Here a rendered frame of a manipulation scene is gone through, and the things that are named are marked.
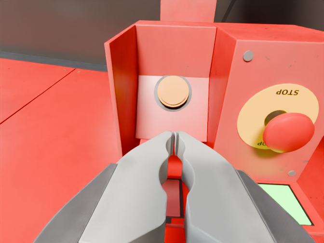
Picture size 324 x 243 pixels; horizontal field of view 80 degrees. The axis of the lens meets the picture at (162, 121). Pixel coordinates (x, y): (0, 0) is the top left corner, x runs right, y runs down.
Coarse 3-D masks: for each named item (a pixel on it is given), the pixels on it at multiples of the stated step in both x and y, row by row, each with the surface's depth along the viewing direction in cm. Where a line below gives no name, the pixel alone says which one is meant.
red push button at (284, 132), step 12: (276, 120) 16; (288, 120) 15; (300, 120) 15; (264, 132) 17; (276, 132) 16; (288, 132) 16; (300, 132) 16; (312, 132) 16; (276, 144) 17; (288, 144) 16; (300, 144) 16
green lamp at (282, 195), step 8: (272, 192) 21; (280, 192) 21; (288, 192) 21; (280, 200) 21; (288, 200) 21; (296, 200) 21; (288, 208) 20; (296, 208) 20; (296, 216) 19; (304, 216) 19; (304, 224) 18
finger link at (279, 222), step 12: (252, 180) 9; (252, 192) 8; (264, 192) 8; (264, 204) 8; (276, 204) 8; (264, 216) 7; (276, 216) 7; (288, 216) 7; (276, 228) 7; (288, 228) 7; (300, 228) 7; (276, 240) 6; (288, 240) 6; (300, 240) 6; (312, 240) 6
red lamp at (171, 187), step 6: (168, 180) 22; (174, 180) 22; (162, 186) 22; (168, 186) 22; (174, 186) 22; (168, 192) 21; (174, 192) 21; (168, 198) 20; (174, 198) 20; (168, 204) 20; (174, 204) 20; (168, 210) 19; (174, 210) 19; (174, 216) 19
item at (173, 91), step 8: (168, 80) 23; (176, 80) 23; (160, 88) 23; (168, 88) 23; (176, 88) 23; (184, 88) 23; (160, 96) 24; (168, 96) 23; (176, 96) 23; (184, 96) 23; (168, 104) 23; (176, 104) 23
